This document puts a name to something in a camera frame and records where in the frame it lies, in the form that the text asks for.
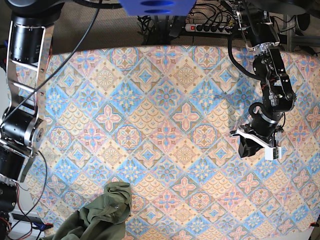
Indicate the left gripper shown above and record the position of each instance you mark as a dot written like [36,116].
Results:
[264,125]

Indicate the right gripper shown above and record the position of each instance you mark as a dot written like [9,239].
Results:
[119,197]

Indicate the green t-shirt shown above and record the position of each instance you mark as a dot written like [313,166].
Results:
[95,221]

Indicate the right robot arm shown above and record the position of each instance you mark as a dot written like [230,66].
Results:
[22,126]

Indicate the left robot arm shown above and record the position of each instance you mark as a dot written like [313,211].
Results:
[278,97]

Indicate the blue orange clamp bottom left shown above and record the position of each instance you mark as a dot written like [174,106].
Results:
[42,226]

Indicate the patterned tablecloth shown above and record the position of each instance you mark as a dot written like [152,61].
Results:
[159,118]

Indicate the orange clamp bottom right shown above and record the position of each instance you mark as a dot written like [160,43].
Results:
[314,224]

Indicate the white power strip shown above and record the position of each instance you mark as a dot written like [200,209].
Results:
[209,29]

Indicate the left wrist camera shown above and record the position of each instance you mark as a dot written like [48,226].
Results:
[273,153]

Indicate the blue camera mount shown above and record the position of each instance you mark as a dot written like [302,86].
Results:
[157,7]

